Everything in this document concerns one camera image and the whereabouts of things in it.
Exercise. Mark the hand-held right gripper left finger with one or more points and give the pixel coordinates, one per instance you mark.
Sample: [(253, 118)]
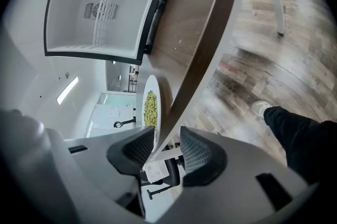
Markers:
[(100, 165)]

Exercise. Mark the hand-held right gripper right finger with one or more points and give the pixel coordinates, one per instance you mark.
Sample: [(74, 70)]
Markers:
[(237, 165)]

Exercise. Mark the white round plate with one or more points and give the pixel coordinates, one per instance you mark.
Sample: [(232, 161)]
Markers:
[(152, 83)]

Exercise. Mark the white perforated basket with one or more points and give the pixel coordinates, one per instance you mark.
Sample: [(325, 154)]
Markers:
[(156, 170)]

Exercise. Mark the person's right white shoe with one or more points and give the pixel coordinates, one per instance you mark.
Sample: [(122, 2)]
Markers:
[(259, 107)]

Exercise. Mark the person's black-clothed body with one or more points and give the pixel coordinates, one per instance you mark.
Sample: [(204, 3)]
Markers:
[(302, 144)]

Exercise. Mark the long ceiling light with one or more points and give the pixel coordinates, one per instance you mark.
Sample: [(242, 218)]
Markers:
[(67, 90)]

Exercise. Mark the black metal railing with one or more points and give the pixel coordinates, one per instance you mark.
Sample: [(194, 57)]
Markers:
[(133, 78)]

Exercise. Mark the round ceiling smoke detector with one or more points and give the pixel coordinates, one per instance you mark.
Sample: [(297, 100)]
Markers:
[(67, 75)]

